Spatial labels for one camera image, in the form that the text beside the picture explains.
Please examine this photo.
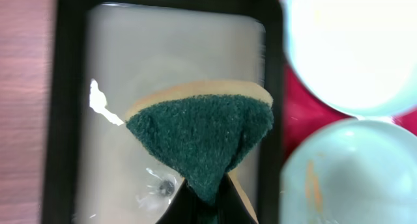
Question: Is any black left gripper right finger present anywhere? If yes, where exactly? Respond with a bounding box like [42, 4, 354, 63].
[216, 175, 257, 224]

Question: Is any light green bottom plate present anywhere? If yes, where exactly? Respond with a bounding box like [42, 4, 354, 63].
[279, 120, 416, 224]

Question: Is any light blue top plate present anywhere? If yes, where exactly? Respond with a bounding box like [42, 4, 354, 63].
[280, 0, 417, 118]

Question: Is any black water basin tray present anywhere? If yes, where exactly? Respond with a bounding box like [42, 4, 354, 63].
[40, 0, 284, 223]

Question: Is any red plastic tray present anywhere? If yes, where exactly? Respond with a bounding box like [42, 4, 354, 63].
[270, 0, 417, 163]

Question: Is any green yellow sponge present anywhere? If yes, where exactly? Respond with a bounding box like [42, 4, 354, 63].
[126, 80, 274, 223]

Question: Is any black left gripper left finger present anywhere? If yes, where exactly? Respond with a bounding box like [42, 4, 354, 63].
[156, 180, 197, 224]

